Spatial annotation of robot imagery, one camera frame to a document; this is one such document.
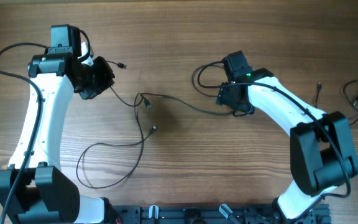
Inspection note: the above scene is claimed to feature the thin black micro-USB cable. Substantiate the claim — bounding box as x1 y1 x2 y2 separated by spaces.
313 79 358 126

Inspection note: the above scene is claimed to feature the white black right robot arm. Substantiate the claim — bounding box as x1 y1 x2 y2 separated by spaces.
216 51 358 223

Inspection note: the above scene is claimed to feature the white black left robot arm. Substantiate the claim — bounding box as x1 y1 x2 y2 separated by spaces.
0 25 122 223

